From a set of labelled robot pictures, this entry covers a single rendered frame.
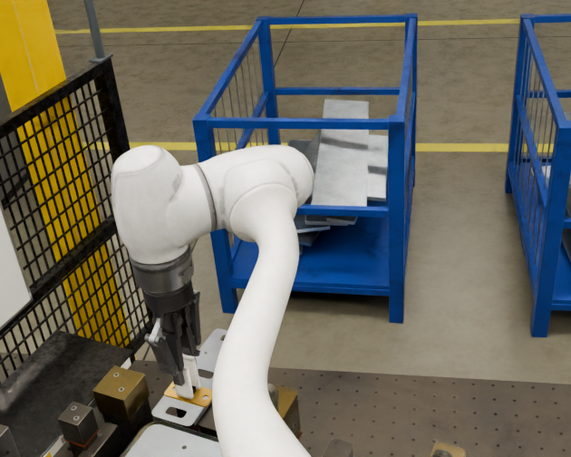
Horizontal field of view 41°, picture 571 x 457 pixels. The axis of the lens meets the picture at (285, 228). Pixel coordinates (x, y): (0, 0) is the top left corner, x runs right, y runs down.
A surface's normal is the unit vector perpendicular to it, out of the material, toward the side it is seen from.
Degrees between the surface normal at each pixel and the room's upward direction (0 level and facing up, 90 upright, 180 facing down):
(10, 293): 90
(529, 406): 0
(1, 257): 90
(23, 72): 90
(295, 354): 0
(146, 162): 15
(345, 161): 6
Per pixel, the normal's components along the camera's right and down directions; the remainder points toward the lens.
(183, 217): 0.49, 0.37
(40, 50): 0.91, 0.17
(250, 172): 0.02, -0.64
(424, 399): -0.07, -0.83
